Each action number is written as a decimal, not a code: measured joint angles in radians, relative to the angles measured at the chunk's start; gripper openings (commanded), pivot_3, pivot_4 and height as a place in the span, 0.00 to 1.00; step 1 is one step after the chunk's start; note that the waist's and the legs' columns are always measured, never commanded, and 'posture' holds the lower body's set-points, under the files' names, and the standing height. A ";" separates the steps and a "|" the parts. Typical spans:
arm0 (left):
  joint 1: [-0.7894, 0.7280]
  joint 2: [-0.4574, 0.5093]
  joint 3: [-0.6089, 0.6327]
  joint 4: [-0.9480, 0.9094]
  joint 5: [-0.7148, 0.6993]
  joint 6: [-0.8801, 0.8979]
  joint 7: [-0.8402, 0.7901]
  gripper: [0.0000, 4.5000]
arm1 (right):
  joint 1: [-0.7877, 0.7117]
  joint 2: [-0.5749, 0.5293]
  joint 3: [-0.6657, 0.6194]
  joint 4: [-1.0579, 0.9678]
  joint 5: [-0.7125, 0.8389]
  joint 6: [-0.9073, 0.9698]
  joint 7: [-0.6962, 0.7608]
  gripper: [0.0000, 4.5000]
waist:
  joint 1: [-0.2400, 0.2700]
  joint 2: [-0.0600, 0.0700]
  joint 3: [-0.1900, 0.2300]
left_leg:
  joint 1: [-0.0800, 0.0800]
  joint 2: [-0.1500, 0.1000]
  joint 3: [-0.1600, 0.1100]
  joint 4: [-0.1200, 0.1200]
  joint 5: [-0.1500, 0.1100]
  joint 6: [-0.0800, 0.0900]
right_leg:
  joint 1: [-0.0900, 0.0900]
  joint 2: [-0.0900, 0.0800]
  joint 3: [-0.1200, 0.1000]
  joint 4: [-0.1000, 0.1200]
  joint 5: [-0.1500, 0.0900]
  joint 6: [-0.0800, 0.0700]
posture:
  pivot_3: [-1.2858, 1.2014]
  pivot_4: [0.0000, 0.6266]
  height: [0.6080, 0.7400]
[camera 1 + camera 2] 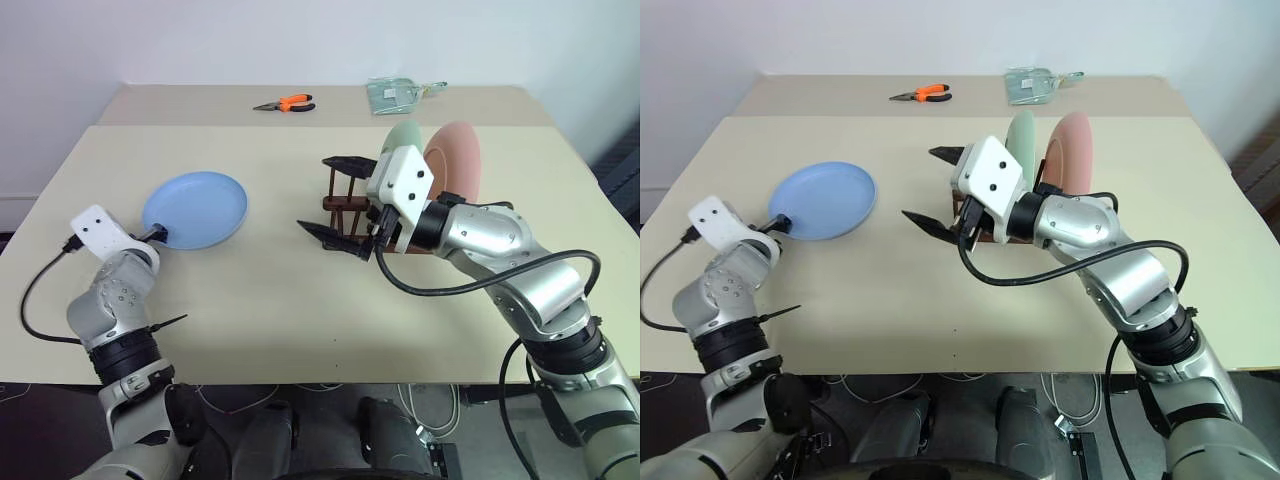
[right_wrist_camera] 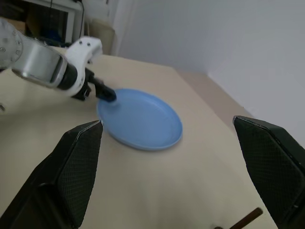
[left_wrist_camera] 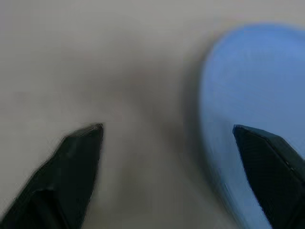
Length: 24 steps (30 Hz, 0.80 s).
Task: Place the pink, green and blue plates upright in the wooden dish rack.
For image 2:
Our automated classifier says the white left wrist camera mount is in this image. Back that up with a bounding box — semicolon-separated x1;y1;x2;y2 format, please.
63;36;103;98

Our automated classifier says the cream padded chair back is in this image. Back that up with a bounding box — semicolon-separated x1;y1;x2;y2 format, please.
86;18;117;57

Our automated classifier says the black hanging cable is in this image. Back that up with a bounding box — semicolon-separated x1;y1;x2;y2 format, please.
80;0;86;39

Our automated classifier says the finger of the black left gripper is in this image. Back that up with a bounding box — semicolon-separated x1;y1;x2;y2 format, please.
91;76;118;103

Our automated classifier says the brown wooden stick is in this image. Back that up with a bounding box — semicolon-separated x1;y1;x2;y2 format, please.
213;207;264;229

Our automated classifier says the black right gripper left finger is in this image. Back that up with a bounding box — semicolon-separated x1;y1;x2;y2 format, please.
0;120;104;229

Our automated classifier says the blue plate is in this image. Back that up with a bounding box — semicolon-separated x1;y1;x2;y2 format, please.
96;88;183;151

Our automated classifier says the white framed cabinet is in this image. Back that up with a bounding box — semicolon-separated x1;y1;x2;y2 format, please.
0;0;84;48

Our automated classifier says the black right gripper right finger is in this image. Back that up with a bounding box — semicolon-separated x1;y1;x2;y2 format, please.
232;115;305;229

